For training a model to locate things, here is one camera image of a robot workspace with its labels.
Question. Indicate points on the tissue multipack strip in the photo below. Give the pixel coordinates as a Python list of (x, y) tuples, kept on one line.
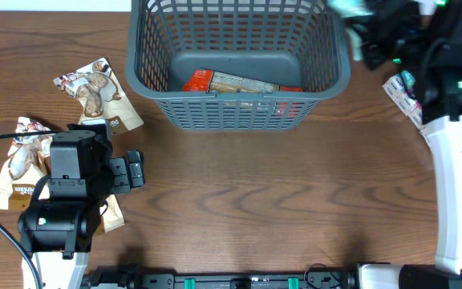
[(397, 88)]

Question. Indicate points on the orange cracker package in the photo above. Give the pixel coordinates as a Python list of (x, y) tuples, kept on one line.
[(204, 80)]

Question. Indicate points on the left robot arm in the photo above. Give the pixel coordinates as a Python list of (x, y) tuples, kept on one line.
[(57, 227)]

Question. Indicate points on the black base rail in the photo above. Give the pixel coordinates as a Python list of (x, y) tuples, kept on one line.
[(316, 276)]

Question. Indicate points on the teal snack bar wrapper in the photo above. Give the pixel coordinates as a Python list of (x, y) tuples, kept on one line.
[(350, 8)]

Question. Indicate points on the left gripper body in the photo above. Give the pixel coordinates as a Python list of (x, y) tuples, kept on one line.
[(120, 177)]

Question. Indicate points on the grey plastic basket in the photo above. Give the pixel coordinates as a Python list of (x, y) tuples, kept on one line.
[(299, 47)]

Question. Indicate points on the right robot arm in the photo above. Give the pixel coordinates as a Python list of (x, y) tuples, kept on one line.
[(432, 53)]

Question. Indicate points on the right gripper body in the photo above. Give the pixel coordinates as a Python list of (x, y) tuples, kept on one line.
[(376, 51)]

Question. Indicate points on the beige snack pouch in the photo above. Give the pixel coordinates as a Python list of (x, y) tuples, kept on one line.
[(26, 164), (111, 216), (101, 95)]

